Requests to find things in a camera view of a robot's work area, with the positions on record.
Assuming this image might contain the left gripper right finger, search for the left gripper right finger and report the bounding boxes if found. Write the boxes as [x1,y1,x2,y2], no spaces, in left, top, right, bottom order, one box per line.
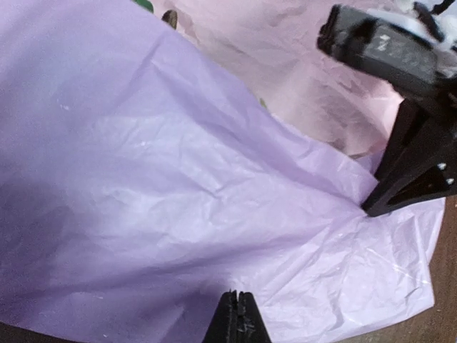
[236,292,271,343]

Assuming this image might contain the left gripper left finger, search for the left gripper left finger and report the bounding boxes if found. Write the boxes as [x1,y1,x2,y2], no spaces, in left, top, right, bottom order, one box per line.
[202,291,238,343]

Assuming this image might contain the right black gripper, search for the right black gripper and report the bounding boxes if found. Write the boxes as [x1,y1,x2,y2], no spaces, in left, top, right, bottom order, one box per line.
[361,71,456,217]

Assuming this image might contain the purple pink wrapping paper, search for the purple pink wrapping paper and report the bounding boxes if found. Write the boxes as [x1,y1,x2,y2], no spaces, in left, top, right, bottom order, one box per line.
[1,1,444,342]

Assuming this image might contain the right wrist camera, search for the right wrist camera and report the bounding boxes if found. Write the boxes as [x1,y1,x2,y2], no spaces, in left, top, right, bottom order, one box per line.
[316,1,456,91]

